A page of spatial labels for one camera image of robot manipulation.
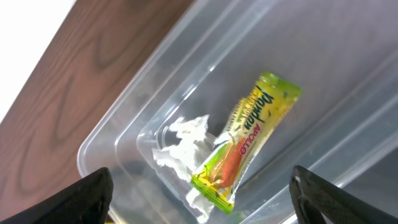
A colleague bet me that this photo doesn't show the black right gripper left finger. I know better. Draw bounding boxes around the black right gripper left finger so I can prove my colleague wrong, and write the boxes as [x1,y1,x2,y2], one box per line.
[1,167,113,224]

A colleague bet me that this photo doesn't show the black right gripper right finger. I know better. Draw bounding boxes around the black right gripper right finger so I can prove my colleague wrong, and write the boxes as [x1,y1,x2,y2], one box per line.
[289,166,397,224]

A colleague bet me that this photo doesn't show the green yellow snack wrapper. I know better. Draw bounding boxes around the green yellow snack wrapper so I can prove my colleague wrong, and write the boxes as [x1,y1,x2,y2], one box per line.
[191,72,301,214]

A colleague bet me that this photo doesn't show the white tissue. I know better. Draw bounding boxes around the white tissue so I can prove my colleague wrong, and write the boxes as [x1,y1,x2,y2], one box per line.
[152,114,215,223]

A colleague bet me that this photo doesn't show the clear plastic bin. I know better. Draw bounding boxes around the clear plastic bin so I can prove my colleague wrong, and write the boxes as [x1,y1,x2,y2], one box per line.
[77,0,397,223]

